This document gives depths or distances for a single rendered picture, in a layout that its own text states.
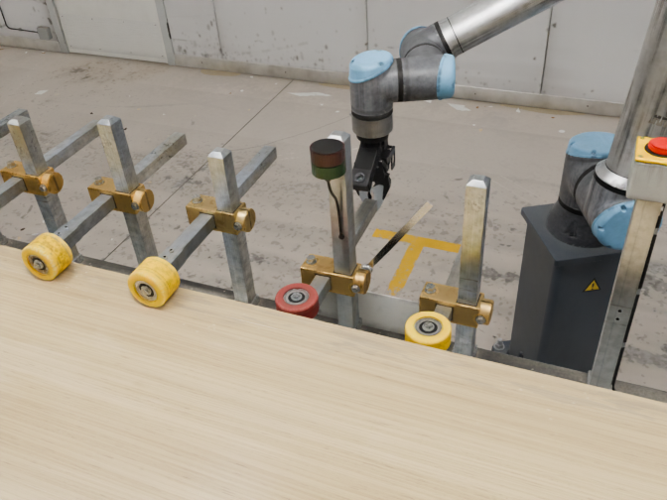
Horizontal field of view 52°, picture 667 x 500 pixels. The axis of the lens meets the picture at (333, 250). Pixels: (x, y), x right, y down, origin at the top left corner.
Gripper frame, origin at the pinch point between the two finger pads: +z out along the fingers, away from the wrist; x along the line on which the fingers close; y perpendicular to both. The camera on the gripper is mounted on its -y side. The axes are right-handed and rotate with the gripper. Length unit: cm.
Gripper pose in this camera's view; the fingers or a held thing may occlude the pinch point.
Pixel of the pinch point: (371, 209)
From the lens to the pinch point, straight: 160.8
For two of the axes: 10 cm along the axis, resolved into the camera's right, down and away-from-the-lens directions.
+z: 0.7, 7.8, 6.3
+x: -9.2, -1.9, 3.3
